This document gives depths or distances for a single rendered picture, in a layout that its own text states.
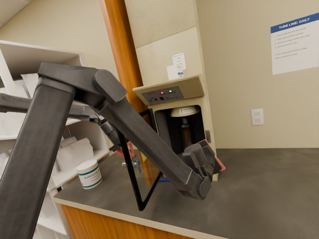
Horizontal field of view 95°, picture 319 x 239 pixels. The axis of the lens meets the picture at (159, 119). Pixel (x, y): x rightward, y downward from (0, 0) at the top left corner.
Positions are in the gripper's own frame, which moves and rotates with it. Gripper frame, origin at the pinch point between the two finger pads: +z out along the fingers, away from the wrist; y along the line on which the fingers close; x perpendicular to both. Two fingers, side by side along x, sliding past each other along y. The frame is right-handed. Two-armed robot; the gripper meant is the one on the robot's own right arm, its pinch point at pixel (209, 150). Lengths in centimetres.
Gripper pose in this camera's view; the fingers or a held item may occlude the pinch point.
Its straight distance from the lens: 68.9
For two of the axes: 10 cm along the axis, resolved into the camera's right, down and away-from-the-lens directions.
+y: -5.7, -8.2, 0.1
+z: 4.1, -2.7, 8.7
